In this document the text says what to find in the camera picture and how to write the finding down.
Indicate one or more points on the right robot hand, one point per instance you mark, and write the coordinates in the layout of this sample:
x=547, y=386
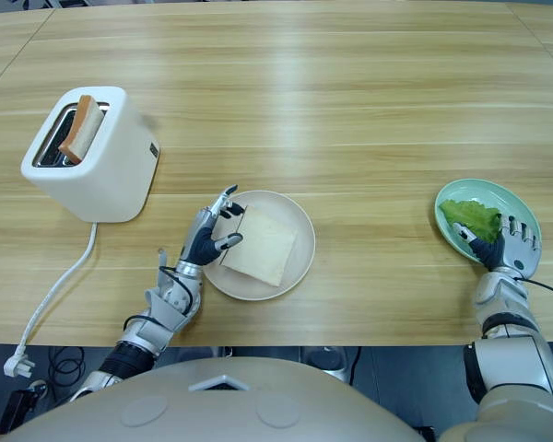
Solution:
x=507, y=246

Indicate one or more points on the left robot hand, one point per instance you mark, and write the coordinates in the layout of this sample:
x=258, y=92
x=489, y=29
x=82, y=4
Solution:
x=203, y=245

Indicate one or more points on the green lettuce leaf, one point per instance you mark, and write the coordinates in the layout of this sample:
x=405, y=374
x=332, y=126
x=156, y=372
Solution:
x=477, y=216

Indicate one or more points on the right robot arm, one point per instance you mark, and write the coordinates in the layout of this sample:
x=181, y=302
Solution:
x=511, y=350

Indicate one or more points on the green plate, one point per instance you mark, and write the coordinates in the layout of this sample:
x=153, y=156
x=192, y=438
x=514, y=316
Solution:
x=497, y=198

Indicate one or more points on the bread slice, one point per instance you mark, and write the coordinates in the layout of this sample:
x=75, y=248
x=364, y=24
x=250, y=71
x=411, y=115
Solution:
x=82, y=129
x=262, y=244

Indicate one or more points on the beige plate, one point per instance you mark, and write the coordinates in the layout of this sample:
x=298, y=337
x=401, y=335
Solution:
x=299, y=239

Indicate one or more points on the cream toaster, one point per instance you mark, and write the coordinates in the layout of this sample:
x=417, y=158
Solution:
x=106, y=170

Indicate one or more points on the robot body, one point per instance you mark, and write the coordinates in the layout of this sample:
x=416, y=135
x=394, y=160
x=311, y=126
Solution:
x=221, y=405

